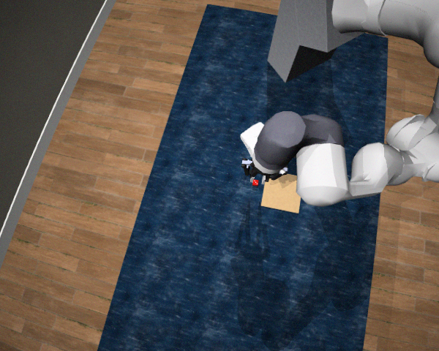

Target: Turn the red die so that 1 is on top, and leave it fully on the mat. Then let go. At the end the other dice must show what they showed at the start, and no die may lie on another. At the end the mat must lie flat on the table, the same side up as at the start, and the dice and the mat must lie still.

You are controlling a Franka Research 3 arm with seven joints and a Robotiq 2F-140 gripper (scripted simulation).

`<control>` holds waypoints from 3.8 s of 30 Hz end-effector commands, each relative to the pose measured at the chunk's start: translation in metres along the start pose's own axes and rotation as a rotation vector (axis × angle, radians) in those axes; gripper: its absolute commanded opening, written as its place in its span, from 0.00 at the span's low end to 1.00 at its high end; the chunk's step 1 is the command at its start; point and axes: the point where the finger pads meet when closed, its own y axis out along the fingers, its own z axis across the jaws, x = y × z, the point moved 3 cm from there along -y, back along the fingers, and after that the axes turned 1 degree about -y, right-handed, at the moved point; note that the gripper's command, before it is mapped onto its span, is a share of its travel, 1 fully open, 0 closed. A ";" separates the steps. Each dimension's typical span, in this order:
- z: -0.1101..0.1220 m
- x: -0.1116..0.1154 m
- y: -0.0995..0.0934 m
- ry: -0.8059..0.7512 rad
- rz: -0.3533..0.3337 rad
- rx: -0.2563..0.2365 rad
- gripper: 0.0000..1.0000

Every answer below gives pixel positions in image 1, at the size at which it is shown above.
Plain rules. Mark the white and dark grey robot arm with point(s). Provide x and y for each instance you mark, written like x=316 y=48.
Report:
x=412 y=147

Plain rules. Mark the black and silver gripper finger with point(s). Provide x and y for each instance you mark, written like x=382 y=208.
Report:
x=275 y=176
x=246 y=165

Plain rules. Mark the tan flat mat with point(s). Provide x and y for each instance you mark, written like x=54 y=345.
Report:
x=281 y=194

